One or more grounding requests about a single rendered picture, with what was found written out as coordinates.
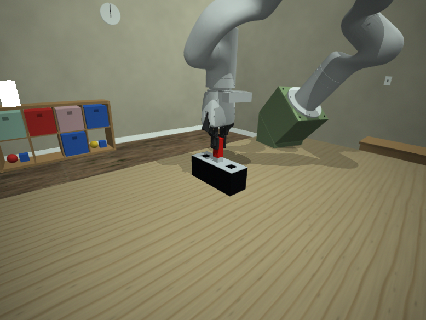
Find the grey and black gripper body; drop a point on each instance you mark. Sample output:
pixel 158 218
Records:
pixel 220 113

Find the red square pin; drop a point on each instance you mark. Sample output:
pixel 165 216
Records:
pixel 218 154

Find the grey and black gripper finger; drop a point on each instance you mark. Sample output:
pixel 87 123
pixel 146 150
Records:
pixel 213 133
pixel 223 132

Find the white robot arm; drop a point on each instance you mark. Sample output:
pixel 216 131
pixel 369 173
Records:
pixel 375 38

